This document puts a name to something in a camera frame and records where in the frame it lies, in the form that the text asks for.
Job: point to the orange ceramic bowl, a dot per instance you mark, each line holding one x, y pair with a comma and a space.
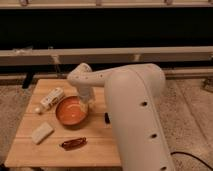
71, 111

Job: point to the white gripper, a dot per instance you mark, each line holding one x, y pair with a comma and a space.
86, 97

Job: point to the white sponge block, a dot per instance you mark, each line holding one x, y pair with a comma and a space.
41, 132

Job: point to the brown wrapped snack bar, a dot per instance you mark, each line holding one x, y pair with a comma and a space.
73, 143

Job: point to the white tube bottle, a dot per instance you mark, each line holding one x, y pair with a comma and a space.
51, 99

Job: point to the small black box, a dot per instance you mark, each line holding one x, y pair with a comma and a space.
107, 120

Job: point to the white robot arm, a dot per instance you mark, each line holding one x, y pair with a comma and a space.
129, 97

